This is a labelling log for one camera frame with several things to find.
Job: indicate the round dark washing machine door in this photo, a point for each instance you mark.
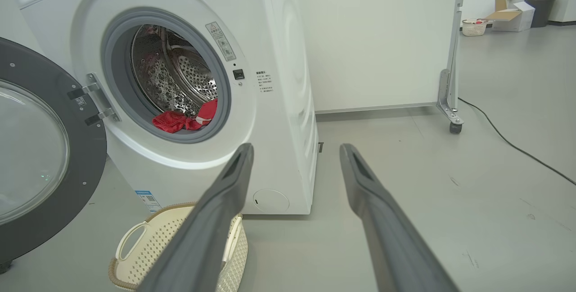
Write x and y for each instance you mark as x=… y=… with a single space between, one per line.
x=85 y=157

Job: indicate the white rolling partition board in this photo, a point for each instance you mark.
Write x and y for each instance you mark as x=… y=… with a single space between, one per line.
x=382 y=35

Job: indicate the black trash bin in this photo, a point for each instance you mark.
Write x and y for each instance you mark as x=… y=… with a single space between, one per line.
x=542 y=11

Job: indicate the open cardboard box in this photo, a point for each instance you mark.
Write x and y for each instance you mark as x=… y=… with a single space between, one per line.
x=513 y=17

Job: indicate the white front-load washing machine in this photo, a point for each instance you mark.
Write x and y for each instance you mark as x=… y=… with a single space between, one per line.
x=279 y=116

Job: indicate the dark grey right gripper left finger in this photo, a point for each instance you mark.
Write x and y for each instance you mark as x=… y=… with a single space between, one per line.
x=202 y=233

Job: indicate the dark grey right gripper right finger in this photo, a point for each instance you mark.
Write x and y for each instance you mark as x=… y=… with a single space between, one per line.
x=391 y=242

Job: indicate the black caster wheel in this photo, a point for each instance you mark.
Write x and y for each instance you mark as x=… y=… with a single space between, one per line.
x=455 y=128

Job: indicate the red and white jersey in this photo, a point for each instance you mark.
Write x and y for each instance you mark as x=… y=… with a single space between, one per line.
x=171 y=121

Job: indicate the small white background basket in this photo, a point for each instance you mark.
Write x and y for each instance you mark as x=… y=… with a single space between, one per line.
x=474 y=29

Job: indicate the cream perforated laundry basket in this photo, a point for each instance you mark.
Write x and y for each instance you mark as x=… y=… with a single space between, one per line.
x=153 y=247

